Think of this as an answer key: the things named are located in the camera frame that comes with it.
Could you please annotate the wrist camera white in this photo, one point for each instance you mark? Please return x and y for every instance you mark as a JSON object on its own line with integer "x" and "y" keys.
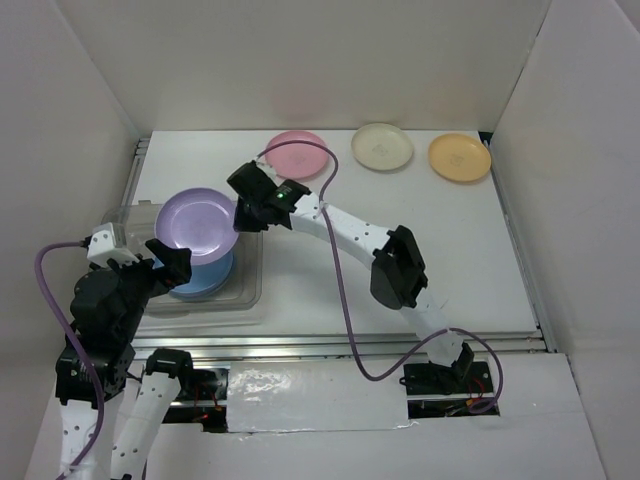
{"x": 108, "y": 242}
{"x": 266, "y": 168}

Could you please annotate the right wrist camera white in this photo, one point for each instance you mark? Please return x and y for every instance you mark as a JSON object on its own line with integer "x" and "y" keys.
{"x": 266, "y": 168}

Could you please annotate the cream plastic plate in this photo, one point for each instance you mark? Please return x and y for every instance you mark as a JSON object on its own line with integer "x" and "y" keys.
{"x": 381, "y": 147}

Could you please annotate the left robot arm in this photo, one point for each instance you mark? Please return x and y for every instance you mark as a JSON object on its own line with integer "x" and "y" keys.
{"x": 91, "y": 371}

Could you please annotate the pink plastic plate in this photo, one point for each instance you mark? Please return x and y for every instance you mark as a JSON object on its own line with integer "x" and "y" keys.
{"x": 300, "y": 160}

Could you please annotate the orange plastic plate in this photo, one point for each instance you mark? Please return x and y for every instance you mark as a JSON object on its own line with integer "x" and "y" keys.
{"x": 459, "y": 158}

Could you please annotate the clear plastic bin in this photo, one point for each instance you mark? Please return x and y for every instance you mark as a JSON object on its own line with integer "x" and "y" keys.
{"x": 240, "y": 291}

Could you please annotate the white foil tape sheet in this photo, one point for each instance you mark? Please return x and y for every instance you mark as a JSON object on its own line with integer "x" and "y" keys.
{"x": 309, "y": 396}

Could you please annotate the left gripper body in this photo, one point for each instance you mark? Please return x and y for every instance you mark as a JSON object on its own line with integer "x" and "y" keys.
{"x": 142, "y": 282}

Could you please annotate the blue plastic plate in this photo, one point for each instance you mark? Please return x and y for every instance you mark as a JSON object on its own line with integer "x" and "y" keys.
{"x": 206, "y": 279}

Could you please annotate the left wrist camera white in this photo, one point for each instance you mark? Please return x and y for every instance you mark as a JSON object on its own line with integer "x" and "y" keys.
{"x": 108, "y": 242}

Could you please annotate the purple plate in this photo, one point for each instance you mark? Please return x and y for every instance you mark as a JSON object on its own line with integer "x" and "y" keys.
{"x": 200, "y": 219}

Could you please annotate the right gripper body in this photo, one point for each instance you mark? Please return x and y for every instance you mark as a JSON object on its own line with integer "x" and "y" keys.
{"x": 247, "y": 217}

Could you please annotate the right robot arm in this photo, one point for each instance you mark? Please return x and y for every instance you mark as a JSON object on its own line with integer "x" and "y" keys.
{"x": 393, "y": 259}

